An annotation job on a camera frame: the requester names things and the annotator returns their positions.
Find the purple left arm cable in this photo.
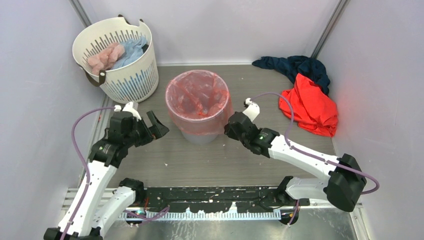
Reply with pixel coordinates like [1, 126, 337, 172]
[58, 105, 170, 240]

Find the right aluminium corner post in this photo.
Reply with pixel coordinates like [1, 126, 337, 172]
[310, 0, 350, 59]

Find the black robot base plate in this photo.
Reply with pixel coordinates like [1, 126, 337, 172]
[130, 186, 296, 214]

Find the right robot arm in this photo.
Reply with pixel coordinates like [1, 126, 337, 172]
[224, 112, 367, 212]

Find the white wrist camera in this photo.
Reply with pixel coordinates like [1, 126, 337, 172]
[122, 101, 142, 121]
[242, 97, 260, 122]

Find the grey plastic trash bin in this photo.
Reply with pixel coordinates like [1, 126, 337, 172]
[181, 131, 218, 145]

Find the red plastic trash bag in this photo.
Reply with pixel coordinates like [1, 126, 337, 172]
[165, 69, 234, 136]

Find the aluminium corner post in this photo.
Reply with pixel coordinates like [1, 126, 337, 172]
[310, 0, 350, 59]
[69, 0, 92, 27]

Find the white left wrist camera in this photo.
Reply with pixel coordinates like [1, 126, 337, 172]
[122, 101, 142, 121]

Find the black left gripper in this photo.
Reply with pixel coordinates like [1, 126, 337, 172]
[125, 110, 169, 147]

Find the navy blue cloth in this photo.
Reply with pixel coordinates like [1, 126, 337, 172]
[251, 55, 331, 95]

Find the pink plastic bag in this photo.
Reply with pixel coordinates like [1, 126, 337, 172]
[87, 42, 125, 76]

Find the left aluminium corner post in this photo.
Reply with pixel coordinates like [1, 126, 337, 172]
[69, 0, 92, 27]

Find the aluminium frame rail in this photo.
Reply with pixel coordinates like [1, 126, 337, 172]
[61, 186, 364, 221]

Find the white slotted laundry basket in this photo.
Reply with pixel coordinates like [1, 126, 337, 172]
[72, 15, 159, 104]

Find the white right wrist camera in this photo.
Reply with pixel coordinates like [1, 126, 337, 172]
[242, 97, 260, 122]

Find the red cloth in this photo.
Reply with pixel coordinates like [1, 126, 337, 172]
[278, 73, 338, 137]

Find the light blue plastic bag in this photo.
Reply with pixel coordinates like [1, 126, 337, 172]
[111, 36, 149, 70]

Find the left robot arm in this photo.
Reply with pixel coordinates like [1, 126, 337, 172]
[43, 109, 169, 240]

